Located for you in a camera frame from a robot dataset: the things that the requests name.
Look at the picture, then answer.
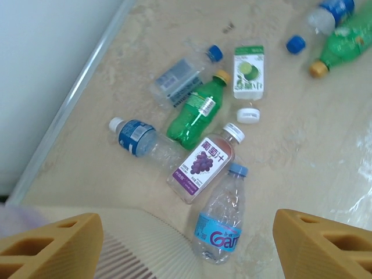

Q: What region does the loose white cap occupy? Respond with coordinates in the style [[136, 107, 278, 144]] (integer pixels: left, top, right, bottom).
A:
[[235, 107, 261, 124]]

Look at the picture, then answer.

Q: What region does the loose blue cap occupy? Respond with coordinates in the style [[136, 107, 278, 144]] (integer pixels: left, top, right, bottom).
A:
[[285, 34, 307, 55]]

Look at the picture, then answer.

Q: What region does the aluminium table edge rail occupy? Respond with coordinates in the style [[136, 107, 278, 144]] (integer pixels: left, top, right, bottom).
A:
[[5, 0, 137, 204]]

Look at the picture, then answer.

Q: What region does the dark blue label bottle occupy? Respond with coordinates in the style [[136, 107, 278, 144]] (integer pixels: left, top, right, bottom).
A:
[[307, 0, 356, 35]]

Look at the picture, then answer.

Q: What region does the clear bottle grey label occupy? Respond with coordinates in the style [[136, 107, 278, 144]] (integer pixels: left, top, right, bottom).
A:
[[149, 44, 224, 110]]

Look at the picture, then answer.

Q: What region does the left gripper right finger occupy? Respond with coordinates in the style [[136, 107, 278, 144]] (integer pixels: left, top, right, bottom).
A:
[[274, 208, 372, 279]]

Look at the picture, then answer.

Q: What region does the green Sprite bottle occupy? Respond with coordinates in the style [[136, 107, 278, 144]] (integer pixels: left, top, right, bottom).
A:
[[166, 69, 232, 151], [308, 5, 372, 78]]

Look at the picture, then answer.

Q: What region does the grape juice bottle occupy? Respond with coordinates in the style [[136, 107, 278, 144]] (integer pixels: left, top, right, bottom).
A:
[[166, 122, 246, 204]]

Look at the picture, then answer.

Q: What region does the beige ribbed waste bin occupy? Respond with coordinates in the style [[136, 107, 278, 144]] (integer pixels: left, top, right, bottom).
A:
[[0, 205, 201, 279]]

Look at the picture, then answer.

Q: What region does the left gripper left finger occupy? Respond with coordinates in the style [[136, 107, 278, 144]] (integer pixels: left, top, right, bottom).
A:
[[0, 212, 105, 279]]

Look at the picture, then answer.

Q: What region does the Ganten water bottle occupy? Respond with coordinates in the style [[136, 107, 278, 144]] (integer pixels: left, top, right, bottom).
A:
[[190, 162, 249, 265]]

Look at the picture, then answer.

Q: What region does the small white green box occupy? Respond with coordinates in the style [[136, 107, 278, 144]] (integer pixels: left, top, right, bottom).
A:
[[233, 45, 266, 102]]

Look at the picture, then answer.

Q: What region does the blue label bottle white cap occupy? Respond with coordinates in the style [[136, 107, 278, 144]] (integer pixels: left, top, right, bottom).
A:
[[109, 116, 187, 175]]

